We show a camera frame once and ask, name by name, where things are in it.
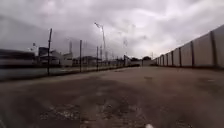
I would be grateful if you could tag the tall street lamp pole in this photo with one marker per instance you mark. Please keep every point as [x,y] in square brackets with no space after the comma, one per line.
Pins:
[102,41]

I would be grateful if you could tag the brown dirt road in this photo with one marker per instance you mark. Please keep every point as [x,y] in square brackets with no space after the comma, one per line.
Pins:
[133,96]

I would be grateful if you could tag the low buildings behind fence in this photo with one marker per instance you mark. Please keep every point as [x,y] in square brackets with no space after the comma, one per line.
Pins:
[50,57]

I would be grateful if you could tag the robot's own part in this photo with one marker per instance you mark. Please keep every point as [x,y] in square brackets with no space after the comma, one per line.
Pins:
[148,126]

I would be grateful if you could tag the long pale panel wall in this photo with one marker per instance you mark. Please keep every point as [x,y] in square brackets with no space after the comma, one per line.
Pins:
[196,51]

